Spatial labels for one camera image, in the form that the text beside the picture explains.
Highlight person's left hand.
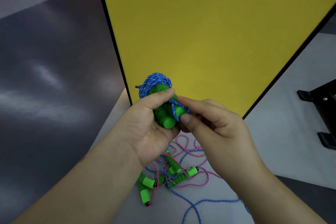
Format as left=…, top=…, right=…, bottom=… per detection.
left=115, top=89, right=181, bottom=168

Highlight pink jump rope green handles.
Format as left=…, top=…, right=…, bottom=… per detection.
left=138, top=135, right=223, bottom=207

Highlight person's right forearm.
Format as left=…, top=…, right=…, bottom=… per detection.
left=220, top=159, right=328, bottom=224

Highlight blue jump rope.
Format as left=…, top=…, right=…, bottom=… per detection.
left=144, top=148, right=251, bottom=224
left=135, top=72, right=192, bottom=130

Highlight loose blue jump rope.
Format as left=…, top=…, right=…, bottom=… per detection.
left=144, top=148, right=251, bottom=224

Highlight person's left forearm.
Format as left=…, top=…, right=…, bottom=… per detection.
left=10, top=132, right=144, bottom=224

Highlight person's right hand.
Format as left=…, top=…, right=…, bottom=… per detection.
left=177, top=96, right=264, bottom=188

